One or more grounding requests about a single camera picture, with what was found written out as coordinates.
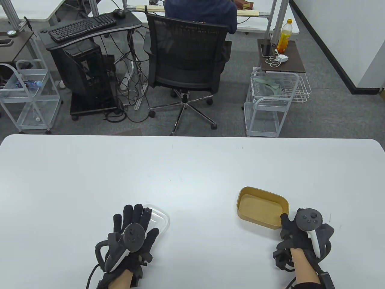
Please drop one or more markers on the small round tin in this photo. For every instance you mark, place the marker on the small round tin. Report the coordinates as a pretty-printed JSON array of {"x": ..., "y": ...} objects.
[{"x": 11, "y": 33}]

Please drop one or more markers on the yellow drink bottle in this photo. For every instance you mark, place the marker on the yellow drink bottle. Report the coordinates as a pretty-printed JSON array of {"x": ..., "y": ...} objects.
[{"x": 284, "y": 37}]

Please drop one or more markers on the person's right forearm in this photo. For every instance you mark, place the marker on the person's right forearm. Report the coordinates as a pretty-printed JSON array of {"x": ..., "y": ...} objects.
[{"x": 302, "y": 265}]

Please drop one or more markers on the person's right hand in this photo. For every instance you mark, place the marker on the person's right hand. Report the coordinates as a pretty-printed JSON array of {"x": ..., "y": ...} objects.
[{"x": 288, "y": 237}]

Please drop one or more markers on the beige wooden board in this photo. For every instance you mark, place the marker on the beige wooden board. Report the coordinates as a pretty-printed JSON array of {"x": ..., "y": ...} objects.
[{"x": 248, "y": 12}]

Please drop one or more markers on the black and white controller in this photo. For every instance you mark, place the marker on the black and white controller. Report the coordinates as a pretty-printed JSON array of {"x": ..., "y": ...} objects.
[
  {"x": 132, "y": 234},
  {"x": 306, "y": 219}
]

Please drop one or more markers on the dark smartphone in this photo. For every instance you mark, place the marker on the dark smartphone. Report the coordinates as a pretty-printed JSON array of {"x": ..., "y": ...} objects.
[{"x": 267, "y": 50}]

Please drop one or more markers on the white rounded table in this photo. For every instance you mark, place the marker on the white rounded table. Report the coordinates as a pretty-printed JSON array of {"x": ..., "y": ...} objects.
[{"x": 36, "y": 9}]

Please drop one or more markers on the white table with metal frame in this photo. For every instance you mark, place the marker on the white table with metal frame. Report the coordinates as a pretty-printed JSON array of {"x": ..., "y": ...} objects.
[{"x": 255, "y": 25}]

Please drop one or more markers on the black computer desk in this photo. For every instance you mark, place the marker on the black computer desk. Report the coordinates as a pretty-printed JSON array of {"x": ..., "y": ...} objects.
[{"x": 129, "y": 22}]

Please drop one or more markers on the person's left hand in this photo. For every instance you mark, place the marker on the person's left hand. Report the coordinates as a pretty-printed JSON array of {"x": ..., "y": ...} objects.
[{"x": 135, "y": 212}]

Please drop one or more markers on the black computer tower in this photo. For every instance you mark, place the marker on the black computer tower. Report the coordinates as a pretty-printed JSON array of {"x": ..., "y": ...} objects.
[{"x": 78, "y": 75}]

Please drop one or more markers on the person's left forearm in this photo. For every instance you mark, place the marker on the person's left forearm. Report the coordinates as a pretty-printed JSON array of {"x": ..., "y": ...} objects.
[{"x": 121, "y": 280}]

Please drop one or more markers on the pale green cloth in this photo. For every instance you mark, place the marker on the pale green cloth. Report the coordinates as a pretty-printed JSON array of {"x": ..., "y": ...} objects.
[{"x": 267, "y": 82}]

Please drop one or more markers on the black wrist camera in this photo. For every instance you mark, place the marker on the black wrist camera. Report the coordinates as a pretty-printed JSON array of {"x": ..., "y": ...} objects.
[{"x": 327, "y": 281}]

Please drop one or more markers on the brown takeout box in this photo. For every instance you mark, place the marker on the brown takeout box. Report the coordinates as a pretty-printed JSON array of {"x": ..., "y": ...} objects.
[{"x": 258, "y": 207}]

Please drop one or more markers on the black mesh office chair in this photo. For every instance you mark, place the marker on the black mesh office chair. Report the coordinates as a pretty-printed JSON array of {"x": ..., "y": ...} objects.
[{"x": 186, "y": 51}]

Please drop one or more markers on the black computer mouse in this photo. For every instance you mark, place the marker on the black computer mouse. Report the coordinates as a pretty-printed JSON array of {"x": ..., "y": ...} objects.
[{"x": 119, "y": 13}]

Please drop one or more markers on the aluminium frame post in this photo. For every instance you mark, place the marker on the aluminium frame post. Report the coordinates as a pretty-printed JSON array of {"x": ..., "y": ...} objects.
[
  {"x": 10, "y": 12},
  {"x": 278, "y": 18}
]

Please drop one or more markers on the black keyboard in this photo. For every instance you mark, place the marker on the black keyboard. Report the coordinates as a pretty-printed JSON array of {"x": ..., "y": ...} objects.
[{"x": 81, "y": 27}]

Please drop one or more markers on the clear plastic lid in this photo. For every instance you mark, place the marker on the clear plastic lid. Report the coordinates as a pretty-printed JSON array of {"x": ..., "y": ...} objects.
[{"x": 161, "y": 221}]

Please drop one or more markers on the brown side table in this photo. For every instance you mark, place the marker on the brown side table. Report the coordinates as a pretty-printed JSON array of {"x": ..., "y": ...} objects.
[
  {"x": 294, "y": 60},
  {"x": 18, "y": 45}
]

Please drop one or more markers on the clear plastic water bottle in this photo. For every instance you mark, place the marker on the clear plastic water bottle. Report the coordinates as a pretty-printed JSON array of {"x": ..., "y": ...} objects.
[{"x": 30, "y": 83}]

